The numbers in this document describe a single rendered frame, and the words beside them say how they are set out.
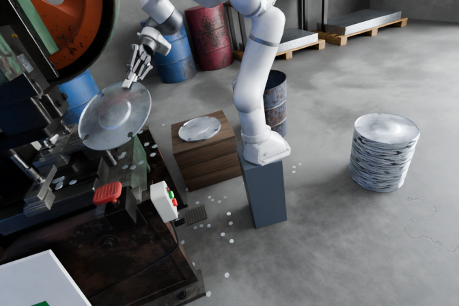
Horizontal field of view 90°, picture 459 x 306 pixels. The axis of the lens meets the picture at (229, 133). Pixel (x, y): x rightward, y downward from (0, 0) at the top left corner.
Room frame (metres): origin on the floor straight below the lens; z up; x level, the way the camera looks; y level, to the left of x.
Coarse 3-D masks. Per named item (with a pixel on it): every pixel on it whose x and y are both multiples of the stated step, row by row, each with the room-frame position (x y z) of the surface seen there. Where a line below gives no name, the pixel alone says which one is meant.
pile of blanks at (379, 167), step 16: (352, 144) 1.00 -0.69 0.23; (368, 144) 0.88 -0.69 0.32; (384, 144) 0.83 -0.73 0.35; (400, 144) 0.80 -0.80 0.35; (352, 160) 0.96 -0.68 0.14; (368, 160) 0.87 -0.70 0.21; (384, 160) 0.82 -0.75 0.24; (400, 160) 0.80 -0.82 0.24; (352, 176) 0.94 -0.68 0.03; (368, 176) 0.85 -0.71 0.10; (384, 176) 0.81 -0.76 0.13; (400, 176) 0.80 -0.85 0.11
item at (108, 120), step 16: (96, 96) 0.89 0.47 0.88; (112, 96) 0.86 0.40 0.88; (128, 96) 0.84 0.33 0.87; (144, 96) 0.81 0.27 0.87; (96, 112) 0.82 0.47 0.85; (112, 112) 0.79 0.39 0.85; (128, 112) 0.77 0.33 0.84; (144, 112) 0.75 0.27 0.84; (80, 128) 0.78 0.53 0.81; (96, 128) 0.75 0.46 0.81; (112, 128) 0.73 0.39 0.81; (128, 128) 0.71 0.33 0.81; (96, 144) 0.69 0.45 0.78; (112, 144) 0.67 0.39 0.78
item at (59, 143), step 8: (64, 136) 0.82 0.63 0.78; (48, 144) 0.78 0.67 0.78; (56, 144) 0.77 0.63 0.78; (64, 144) 0.75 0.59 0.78; (40, 152) 0.73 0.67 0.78; (48, 152) 0.72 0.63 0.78; (56, 152) 0.71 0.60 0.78; (48, 160) 0.68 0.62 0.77; (56, 160) 0.69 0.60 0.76; (64, 160) 0.69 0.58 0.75; (40, 168) 0.68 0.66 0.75
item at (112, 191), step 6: (102, 186) 0.49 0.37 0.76; (108, 186) 0.49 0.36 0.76; (114, 186) 0.48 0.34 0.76; (120, 186) 0.48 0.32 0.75; (96, 192) 0.48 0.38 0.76; (102, 192) 0.47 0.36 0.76; (108, 192) 0.46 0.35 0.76; (114, 192) 0.46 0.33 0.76; (120, 192) 0.47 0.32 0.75; (96, 198) 0.45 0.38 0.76; (102, 198) 0.45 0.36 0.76; (108, 198) 0.44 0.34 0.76; (114, 198) 0.45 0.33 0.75; (96, 204) 0.44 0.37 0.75
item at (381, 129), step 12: (360, 120) 1.05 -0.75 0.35; (372, 120) 1.03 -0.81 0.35; (384, 120) 1.00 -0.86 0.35; (396, 120) 0.98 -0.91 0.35; (408, 120) 0.96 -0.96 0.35; (360, 132) 0.95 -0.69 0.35; (372, 132) 0.93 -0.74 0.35; (384, 132) 0.90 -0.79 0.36; (396, 132) 0.88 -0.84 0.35; (408, 132) 0.87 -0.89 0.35
